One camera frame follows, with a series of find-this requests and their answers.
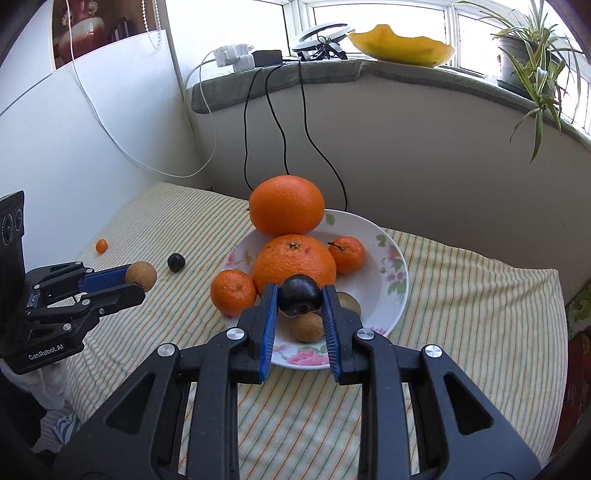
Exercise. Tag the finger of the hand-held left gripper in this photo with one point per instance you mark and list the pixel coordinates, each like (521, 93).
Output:
(104, 279)
(120, 295)

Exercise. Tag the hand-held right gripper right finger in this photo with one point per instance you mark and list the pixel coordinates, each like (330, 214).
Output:
(330, 332)

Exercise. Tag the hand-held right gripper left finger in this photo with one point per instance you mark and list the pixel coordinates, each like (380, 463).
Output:
(268, 332)

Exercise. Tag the large brown kiwi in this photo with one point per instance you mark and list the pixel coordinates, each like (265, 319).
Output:
(350, 304)

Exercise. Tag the dark plum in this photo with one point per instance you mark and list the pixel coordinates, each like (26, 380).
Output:
(176, 262)
(300, 293)

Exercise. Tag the tangerine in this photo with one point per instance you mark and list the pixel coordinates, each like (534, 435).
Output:
(233, 293)
(348, 256)

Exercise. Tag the floral white plate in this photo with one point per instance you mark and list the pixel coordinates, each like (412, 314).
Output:
(378, 286)

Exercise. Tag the large smooth orange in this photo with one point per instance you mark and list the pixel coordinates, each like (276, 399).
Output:
(286, 205)

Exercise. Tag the person's left hand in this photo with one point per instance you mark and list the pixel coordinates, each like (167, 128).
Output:
(51, 385)

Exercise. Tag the small kumquat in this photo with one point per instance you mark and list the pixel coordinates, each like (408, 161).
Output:
(101, 245)

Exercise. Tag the large bumpy orange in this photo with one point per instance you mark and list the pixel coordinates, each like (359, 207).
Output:
(295, 261)

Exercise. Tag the striped bed sheet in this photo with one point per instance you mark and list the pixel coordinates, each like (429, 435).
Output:
(461, 323)

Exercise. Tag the blue white patterned cloth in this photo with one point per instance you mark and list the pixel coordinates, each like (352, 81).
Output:
(67, 427)

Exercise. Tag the green patterned cloth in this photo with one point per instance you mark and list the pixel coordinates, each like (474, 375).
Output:
(579, 314)

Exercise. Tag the white power adapters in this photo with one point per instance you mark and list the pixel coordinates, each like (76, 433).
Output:
(235, 57)

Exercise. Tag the black power adapter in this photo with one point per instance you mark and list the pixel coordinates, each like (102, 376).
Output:
(268, 57)

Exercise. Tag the yellow bowl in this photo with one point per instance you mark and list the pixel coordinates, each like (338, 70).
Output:
(397, 46)

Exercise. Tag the potted spider plant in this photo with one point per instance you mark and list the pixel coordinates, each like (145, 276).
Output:
(512, 60)

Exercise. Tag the wall poster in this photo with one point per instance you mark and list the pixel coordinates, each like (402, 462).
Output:
(92, 27)

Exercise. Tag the white window frame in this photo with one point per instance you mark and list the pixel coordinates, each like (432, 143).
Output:
(451, 37)

